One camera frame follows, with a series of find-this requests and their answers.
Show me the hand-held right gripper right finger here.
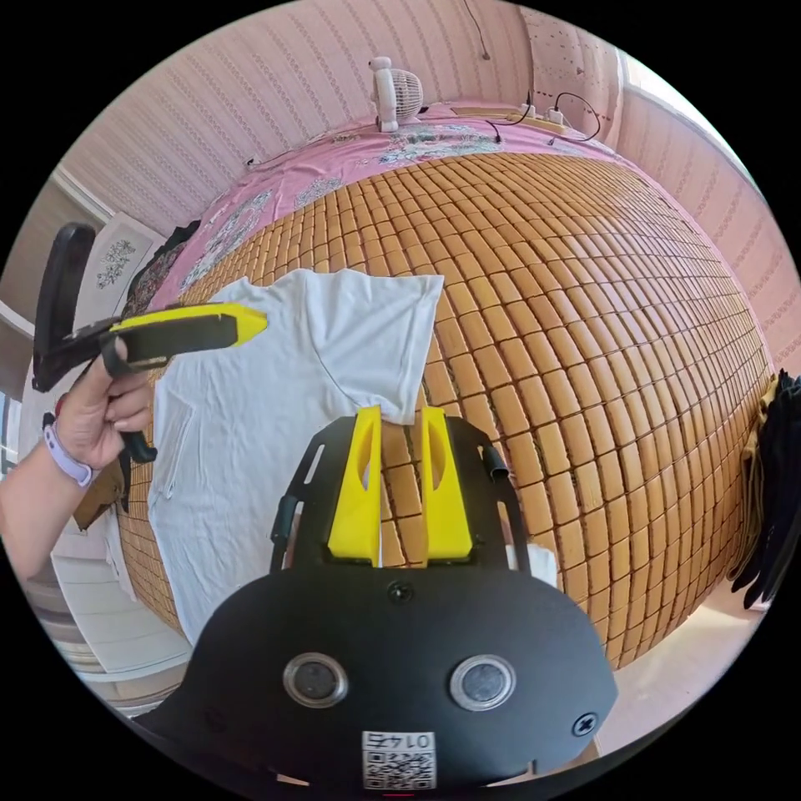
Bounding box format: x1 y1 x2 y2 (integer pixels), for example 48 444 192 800
420 406 473 560

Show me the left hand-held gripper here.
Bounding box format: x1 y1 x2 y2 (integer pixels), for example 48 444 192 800
59 302 270 466

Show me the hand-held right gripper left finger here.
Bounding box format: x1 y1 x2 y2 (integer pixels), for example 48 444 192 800
326 405 384 560

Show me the white short sleeve shirt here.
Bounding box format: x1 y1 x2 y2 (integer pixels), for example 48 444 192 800
103 269 558 647

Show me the person's left forearm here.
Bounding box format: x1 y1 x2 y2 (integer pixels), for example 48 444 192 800
0 410 96 583

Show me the person's left hand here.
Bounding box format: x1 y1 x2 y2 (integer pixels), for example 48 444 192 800
52 340 155 471

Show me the dark patterned garment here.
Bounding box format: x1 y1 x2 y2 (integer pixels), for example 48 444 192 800
120 219 203 319

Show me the white cupboard with floral print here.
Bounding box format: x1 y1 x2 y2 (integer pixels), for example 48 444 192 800
92 211 171 296

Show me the bed with woven mat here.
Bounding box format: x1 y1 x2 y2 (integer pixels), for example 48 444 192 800
118 103 778 674

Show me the white table fan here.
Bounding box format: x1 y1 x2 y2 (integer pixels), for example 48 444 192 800
368 56 426 134

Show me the pile of clothes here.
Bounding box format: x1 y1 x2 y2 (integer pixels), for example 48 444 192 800
728 369 801 612

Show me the power strip with plugs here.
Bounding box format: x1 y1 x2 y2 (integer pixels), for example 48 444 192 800
505 103 568 134

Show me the black cable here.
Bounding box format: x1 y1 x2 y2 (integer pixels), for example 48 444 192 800
549 92 602 146

